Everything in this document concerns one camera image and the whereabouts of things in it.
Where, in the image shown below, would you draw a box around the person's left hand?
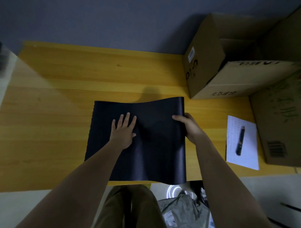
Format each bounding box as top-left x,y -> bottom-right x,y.
109,112 -> 137,150

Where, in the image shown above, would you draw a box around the olive trousers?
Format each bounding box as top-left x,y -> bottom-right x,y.
93,184 -> 167,228

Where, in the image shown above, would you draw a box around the person's right forearm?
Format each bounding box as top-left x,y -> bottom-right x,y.
195,135 -> 273,228

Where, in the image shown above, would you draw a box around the black rod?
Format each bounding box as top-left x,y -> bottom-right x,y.
281,203 -> 301,212

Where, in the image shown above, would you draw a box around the yellow wooden table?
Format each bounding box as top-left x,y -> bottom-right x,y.
0,41 -> 301,193

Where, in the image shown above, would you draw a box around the large printed cardboard box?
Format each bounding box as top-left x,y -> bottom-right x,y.
249,7 -> 301,168

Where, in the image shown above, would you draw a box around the black pen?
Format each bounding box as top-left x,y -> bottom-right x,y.
236,126 -> 246,156

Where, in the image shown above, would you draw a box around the grey plastic bag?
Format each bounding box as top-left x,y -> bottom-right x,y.
157,190 -> 211,228

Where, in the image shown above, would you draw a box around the white paper sheet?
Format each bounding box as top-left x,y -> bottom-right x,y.
226,115 -> 260,171

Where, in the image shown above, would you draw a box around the person's right hand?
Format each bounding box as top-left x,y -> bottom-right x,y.
172,112 -> 207,146

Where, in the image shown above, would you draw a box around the person's left forearm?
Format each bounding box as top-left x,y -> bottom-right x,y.
15,141 -> 126,228

